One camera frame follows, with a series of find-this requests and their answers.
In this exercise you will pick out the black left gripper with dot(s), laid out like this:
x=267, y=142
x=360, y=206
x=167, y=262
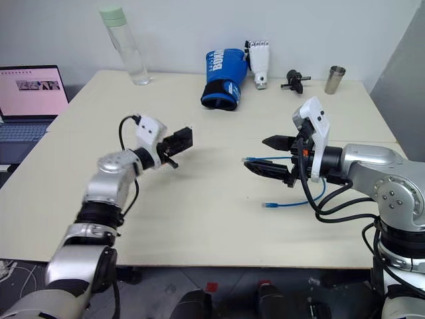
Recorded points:
x=167, y=148

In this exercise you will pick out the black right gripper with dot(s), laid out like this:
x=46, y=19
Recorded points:
x=295, y=173

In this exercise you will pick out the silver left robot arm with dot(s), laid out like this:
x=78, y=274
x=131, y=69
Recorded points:
x=99, y=186

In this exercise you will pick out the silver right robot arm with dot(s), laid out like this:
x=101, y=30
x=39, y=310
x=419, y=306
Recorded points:
x=378, y=172

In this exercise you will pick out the small black mechanical part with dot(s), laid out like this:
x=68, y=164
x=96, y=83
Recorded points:
x=293, y=81

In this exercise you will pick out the blue boxing glove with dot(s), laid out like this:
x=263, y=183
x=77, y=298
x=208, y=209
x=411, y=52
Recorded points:
x=225, y=76

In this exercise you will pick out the steel cup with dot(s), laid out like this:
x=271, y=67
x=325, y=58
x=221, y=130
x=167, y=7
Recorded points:
x=334, y=79

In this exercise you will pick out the white robotic hand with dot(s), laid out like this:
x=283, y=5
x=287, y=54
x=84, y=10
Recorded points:
x=259, y=58

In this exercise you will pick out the clear bottle with green lid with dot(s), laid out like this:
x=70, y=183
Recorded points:
x=127, y=50

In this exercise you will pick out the black table foot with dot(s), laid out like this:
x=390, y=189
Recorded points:
x=129, y=275

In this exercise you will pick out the dark rounded shape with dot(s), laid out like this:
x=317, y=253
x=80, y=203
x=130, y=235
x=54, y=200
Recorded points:
x=192, y=305
x=274, y=302

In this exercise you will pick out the open laptop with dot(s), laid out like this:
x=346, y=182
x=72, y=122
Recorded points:
x=31, y=96

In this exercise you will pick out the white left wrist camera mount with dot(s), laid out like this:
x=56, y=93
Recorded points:
x=148, y=130

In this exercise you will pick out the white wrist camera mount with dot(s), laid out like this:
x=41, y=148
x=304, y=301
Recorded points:
x=148, y=130
x=319, y=128

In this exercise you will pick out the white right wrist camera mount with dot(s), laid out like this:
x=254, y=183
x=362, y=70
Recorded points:
x=319, y=128

